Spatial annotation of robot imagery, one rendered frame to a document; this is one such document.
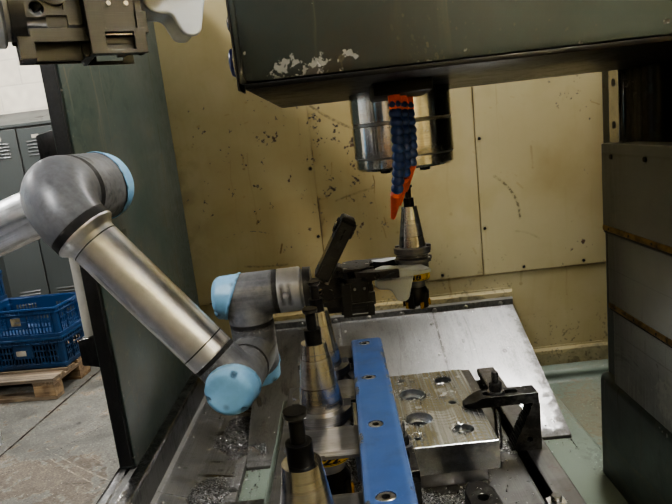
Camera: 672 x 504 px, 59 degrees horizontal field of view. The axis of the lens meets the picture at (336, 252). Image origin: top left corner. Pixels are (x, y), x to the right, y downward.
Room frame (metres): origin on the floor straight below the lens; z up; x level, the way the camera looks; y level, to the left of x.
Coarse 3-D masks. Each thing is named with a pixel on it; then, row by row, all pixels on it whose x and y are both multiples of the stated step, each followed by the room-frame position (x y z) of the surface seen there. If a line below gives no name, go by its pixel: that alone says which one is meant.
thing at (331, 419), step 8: (296, 400) 0.58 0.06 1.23; (344, 400) 0.57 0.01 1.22; (344, 408) 0.55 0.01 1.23; (312, 416) 0.54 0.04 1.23; (320, 416) 0.53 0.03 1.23; (328, 416) 0.53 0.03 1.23; (336, 416) 0.53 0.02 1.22; (344, 416) 0.54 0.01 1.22; (352, 416) 0.57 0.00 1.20; (304, 424) 0.53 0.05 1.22; (312, 424) 0.53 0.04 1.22; (320, 424) 0.53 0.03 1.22; (328, 424) 0.53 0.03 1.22; (336, 424) 0.53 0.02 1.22; (344, 424) 0.54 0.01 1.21; (352, 424) 0.55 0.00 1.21
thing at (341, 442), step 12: (312, 432) 0.52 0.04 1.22; (324, 432) 0.52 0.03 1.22; (336, 432) 0.52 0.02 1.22; (348, 432) 0.51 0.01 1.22; (324, 444) 0.50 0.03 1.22; (336, 444) 0.49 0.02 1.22; (348, 444) 0.49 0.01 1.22; (324, 456) 0.48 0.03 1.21; (336, 456) 0.48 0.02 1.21; (348, 456) 0.48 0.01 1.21
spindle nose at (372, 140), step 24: (360, 96) 0.92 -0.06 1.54; (432, 96) 0.90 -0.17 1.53; (360, 120) 0.93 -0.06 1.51; (384, 120) 0.90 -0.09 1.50; (432, 120) 0.90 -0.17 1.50; (360, 144) 0.94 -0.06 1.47; (384, 144) 0.90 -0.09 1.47; (432, 144) 0.90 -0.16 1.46; (360, 168) 0.95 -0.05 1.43; (384, 168) 0.91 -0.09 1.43
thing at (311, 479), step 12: (288, 468) 0.33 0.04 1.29; (312, 468) 0.33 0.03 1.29; (288, 480) 0.33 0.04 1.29; (300, 480) 0.33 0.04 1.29; (312, 480) 0.33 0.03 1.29; (324, 480) 0.34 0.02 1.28; (288, 492) 0.33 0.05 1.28; (300, 492) 0.33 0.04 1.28; (312, 492) 0.33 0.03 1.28; (324, 492) 0.33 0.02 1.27
